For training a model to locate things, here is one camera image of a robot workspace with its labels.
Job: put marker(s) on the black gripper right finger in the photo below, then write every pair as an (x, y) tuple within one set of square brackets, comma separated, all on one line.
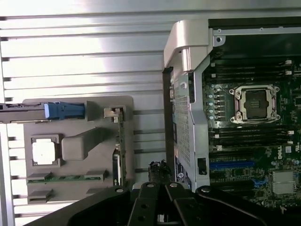
[(178, 207)]

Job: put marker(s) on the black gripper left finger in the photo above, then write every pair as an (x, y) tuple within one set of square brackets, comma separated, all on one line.
[(145, 200)]

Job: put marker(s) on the long black expansion slot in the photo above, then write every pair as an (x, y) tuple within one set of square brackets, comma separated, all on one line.
[(232, 184), (232, 155)]

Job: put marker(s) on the blue expansion slot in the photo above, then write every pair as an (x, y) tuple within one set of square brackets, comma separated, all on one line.
[(232, 164)]

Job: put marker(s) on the green RAM stick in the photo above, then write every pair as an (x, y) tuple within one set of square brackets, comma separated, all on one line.
[(70, 179)]

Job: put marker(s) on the grey parts rack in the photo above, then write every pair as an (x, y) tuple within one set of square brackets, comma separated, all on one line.
[(77, 146)]

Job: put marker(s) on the open black PC case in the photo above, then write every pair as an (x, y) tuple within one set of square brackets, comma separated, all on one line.
[(200, 122)]

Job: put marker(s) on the green Dell motherboard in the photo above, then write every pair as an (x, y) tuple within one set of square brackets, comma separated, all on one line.
[(258, 150)]

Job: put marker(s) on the black RAM slot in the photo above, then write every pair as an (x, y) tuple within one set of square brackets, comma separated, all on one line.
[(251, 67), (251, 130), (251, 138), (251, 78), (251, 134), (251, 62), (251, 72)]

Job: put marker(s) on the silver chipset heatsink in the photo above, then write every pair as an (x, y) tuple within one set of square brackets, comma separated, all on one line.
[(284, 182)]

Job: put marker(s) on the silver CPU chip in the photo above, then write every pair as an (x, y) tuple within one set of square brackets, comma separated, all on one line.
[(44, 151)]

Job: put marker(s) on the silver CPU socket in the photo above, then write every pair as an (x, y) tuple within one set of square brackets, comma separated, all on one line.
[(255, 103)]

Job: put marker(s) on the hard disk with blue bracket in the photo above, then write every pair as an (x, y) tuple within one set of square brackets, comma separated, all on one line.
[(28, 111)]

